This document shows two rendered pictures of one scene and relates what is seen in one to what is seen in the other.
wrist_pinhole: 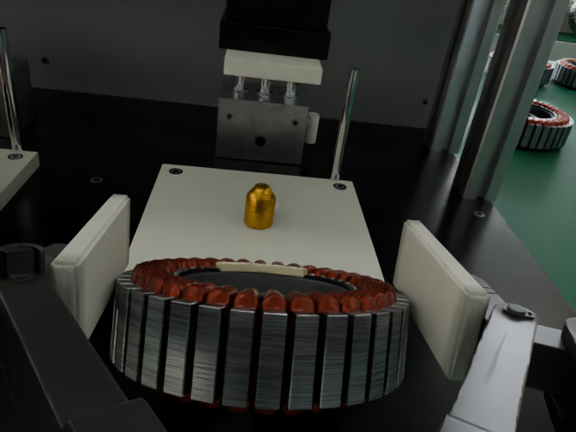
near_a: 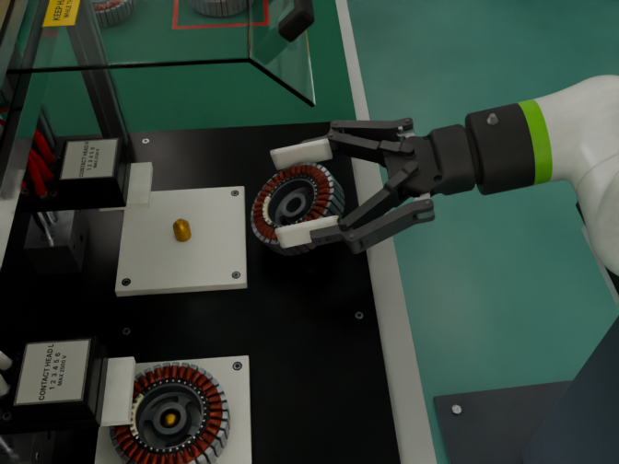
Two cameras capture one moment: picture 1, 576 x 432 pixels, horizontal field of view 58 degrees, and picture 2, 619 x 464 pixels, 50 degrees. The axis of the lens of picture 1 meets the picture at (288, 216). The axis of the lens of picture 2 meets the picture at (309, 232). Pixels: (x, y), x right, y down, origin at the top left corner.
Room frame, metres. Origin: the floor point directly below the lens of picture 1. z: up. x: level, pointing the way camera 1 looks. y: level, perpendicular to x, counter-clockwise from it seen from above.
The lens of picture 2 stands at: (0.12, 0.51, 1.42)
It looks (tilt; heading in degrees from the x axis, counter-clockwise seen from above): 52 degrees down; 272
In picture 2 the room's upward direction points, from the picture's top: straight up
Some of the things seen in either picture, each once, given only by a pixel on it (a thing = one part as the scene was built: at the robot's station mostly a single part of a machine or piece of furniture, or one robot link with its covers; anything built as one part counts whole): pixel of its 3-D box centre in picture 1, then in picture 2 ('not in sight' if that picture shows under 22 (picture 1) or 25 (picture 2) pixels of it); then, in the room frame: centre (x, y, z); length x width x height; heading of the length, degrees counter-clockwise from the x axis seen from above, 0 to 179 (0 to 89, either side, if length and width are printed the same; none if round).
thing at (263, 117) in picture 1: (261, 121); (58, 235); (0.44, 0.04, 0.80); 0.07 x 0.05 x 0.06; 96
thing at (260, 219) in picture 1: (260, 204); (181, 228); (0.29, 0.02, 0.80); 0.02 x 0.02 x 0.03
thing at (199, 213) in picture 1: (257, 229); (183, 237); (0.29, 0.02, 0.78); 0.15 x 0.15 x 0.01; 6
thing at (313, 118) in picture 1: (310, 129); not in sight; (0.43, -0.01, 0.80); 0.01 x 0.01 x 0.03; 6
